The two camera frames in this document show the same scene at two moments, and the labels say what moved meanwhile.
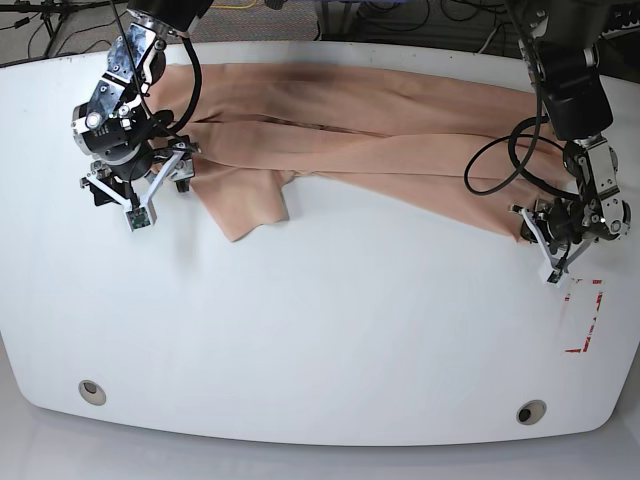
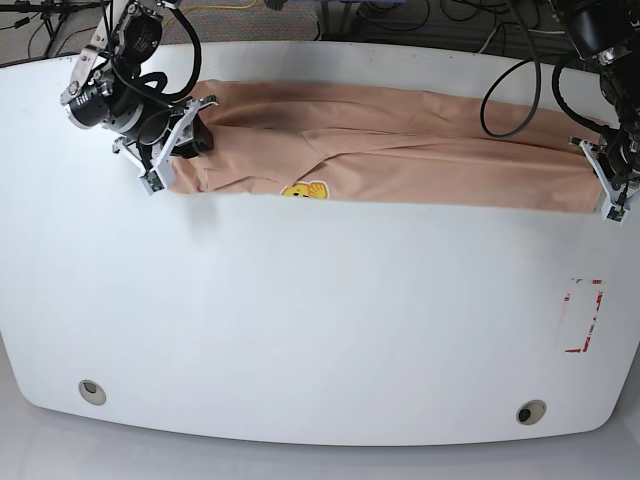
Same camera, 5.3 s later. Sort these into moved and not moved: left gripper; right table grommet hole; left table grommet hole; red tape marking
Moved: left gripper
Not moved: red tape marking; right table grommet hole; left table grommet hole
